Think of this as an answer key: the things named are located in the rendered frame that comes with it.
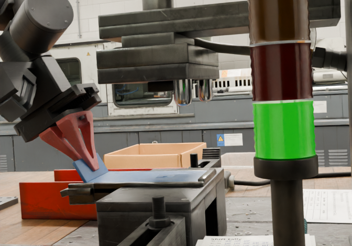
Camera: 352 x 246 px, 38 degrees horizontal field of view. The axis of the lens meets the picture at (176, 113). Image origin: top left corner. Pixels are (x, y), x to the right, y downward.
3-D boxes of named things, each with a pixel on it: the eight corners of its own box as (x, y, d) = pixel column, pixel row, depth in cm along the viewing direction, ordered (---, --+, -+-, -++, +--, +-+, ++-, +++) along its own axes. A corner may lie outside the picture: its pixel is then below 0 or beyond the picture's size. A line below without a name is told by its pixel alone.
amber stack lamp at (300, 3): (252, 47, 34) (250, -3, 34) (310, 42, 33) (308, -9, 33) (245, 43, 31) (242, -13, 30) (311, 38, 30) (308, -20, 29)
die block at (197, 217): (156, 228, 72) (153, 175, 72) (227, 229, 69) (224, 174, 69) (100, 283, 53) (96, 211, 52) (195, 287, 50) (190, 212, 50)
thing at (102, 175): (96, 174, 68) (95, 152, 68) (209, 173, 64) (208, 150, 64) (73, 185, 62) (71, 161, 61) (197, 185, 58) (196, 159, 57)
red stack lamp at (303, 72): (255, 99, 34) (252, 49, 34) (313, 96, 33) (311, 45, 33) (248, 102, 31) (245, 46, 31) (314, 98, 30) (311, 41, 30)
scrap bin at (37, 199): (56, 202, 94) (54, 169, 93) (189, 202, 87) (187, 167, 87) (21, 219, 82) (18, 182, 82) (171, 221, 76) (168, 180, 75)
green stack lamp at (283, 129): (257, 151, 35) (255, 102, 34) (315, 149, 34) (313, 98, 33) (251, 159, 31) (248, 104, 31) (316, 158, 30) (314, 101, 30)
